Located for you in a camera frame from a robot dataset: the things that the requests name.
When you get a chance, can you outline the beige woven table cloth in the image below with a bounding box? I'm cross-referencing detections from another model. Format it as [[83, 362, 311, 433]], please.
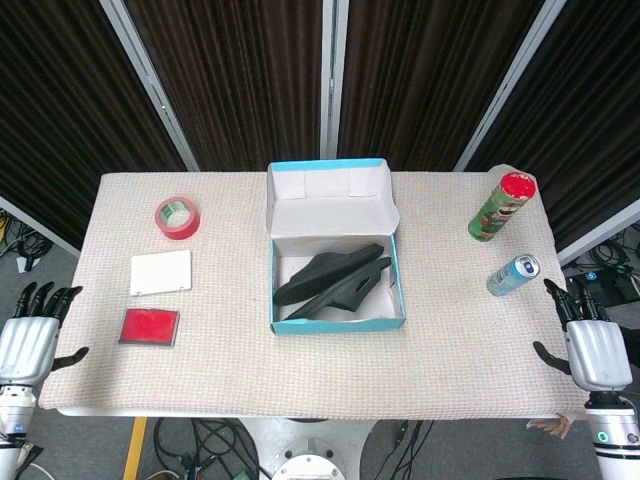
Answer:
[[38, 171, 601, 419]]

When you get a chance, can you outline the yellow floor tape strip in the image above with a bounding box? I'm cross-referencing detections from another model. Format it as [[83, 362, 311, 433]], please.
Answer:
[[122, 417, 150, 480]]

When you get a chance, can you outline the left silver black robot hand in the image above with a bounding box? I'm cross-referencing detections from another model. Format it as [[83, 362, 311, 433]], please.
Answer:
[[0, 281, 90, 386]]

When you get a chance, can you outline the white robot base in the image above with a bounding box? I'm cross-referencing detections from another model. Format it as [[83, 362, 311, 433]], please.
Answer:
[[237, 417, 381, 480]]

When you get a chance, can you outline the red ink pad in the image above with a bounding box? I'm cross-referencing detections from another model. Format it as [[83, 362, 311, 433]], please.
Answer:
[[118, 308, 180, 348]]

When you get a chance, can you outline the red tape roll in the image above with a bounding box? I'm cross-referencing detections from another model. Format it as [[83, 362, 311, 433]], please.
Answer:
[[153, 196, 202, 241]]

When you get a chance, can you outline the light blue shoe box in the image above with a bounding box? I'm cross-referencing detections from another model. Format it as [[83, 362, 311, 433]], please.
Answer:
[[266, 158, 405, 336]]

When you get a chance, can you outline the silver partition post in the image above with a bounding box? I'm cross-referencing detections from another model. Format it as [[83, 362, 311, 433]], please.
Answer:
[[98, 0, 202, 172], [319, 0, 350, 161], [453, 0, 572, 172]]

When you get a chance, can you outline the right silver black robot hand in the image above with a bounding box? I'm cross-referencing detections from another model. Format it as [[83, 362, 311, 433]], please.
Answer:
[[532, 278, 634, 393]]

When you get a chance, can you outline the green chips can red lid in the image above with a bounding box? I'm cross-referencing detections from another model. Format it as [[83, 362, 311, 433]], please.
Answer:
[[467, 171, 537, 245]]

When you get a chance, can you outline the dark ribbed partition panel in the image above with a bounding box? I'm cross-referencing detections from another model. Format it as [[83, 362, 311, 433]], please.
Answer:
[[124, 0, 326, 171], [472, 0, 640, 241], [337, 0, 546, 171], [0, 0, 189, 249]]

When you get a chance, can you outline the black shoe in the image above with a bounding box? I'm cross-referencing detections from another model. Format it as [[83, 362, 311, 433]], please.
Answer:
[[272, 243, 384, 306], [287, 256, 393, 321]]

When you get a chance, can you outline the blue drink can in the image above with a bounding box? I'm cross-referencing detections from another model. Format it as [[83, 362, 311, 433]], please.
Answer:
[[486, 253, 542, 298]]

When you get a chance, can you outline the white flat plastic case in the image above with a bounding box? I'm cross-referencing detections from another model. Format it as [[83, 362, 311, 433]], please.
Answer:
[[129, 249, 194, 296]]

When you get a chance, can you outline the black floor cable bundle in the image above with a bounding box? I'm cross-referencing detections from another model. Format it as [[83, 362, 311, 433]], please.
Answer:
[[152, 417, 261, 480]]

